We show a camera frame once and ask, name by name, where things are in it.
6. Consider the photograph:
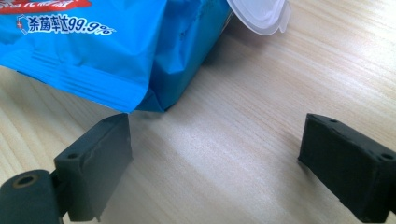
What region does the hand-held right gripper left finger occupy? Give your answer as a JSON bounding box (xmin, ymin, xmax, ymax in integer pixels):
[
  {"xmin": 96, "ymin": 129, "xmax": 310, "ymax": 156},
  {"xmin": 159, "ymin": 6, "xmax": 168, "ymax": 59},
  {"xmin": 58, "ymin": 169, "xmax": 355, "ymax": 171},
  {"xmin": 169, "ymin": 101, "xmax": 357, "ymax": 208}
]
[{"xmin": 54, "ymin": 113, "xmax": 134, "ymax": 222}]

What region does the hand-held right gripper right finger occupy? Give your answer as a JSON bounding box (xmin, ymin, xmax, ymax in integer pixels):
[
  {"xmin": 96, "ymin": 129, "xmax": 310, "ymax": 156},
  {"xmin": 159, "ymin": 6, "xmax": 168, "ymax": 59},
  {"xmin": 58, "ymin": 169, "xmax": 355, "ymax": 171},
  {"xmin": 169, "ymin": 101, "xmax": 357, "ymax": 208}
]
[{"xmin": 298, "ymin": 113, "xmax": 396, "ymax": 223}]

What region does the blue wet wipes pack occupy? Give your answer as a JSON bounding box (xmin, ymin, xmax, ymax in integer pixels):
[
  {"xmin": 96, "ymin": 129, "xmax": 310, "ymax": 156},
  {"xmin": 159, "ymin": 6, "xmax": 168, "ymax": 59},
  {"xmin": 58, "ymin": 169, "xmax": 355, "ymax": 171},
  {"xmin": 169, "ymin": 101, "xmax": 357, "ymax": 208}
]
[{"xmin": 0, "ymin": 0, "xmax": 292, "ymax": 114}]

